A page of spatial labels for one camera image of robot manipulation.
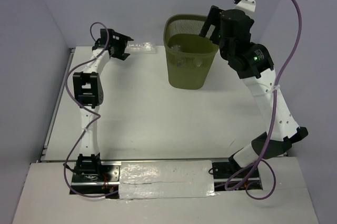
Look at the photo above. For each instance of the olive green mesh bin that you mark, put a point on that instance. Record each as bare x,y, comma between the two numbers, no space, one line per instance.
189,56

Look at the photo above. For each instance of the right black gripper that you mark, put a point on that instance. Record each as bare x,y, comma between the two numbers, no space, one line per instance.
213,18

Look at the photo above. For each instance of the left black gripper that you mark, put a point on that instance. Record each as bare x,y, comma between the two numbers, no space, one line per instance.
124,41

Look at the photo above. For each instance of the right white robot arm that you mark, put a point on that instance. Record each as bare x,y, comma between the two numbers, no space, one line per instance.
254,66

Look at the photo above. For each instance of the metal base rail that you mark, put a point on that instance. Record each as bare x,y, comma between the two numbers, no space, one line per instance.
108,183

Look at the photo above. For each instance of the white foil tape sheet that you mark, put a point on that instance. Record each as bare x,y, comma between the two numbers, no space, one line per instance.
166,179

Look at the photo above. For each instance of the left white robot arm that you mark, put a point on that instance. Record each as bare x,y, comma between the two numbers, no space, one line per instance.
88,92

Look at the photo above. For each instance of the clear bottle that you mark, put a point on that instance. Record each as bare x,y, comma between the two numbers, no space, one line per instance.
177,47
140,48

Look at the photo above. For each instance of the blue label plastic bottle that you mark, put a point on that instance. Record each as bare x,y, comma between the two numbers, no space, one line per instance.
188,63

